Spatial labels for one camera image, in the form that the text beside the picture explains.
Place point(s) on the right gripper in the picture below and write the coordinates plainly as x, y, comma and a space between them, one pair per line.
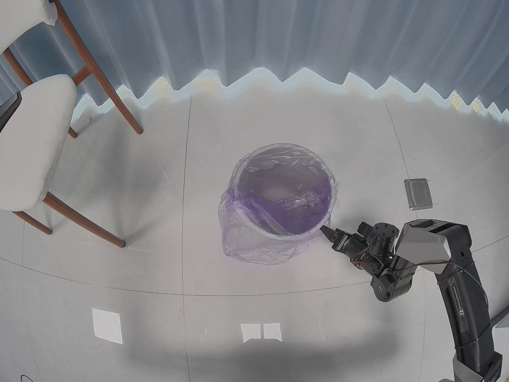
350, 245

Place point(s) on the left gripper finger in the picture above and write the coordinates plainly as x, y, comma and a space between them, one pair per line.
8, 110

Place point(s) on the pale blue curtain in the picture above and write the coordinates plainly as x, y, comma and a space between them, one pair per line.
254, 22

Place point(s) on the white trash bin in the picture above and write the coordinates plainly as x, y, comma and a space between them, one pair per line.
334, 197

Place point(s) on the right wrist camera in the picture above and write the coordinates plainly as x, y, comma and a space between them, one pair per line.
364, 229

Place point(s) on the wooden chair with white cushions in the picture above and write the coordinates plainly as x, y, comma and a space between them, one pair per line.
35, 133

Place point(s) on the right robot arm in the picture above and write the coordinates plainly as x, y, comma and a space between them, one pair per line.
421, 245

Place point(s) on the purple plastic bag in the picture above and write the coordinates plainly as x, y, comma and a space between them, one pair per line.
242, 233

